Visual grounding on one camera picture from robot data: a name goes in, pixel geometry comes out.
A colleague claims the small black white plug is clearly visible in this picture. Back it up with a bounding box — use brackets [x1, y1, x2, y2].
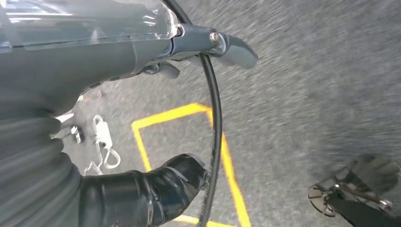
[69, 125, 85, 144]

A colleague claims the yellow floor tape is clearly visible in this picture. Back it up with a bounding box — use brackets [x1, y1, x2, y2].
[131, 103, 252, 227]

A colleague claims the white adapter with cord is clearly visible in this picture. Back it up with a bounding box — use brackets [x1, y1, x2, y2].
[84, 114, 122, 176]

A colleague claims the black taped cable bundle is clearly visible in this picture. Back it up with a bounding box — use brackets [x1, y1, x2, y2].
[79, 153, 209, 227]

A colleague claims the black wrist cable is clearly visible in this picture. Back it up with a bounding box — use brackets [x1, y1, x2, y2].
[163, 0, 224, 227]

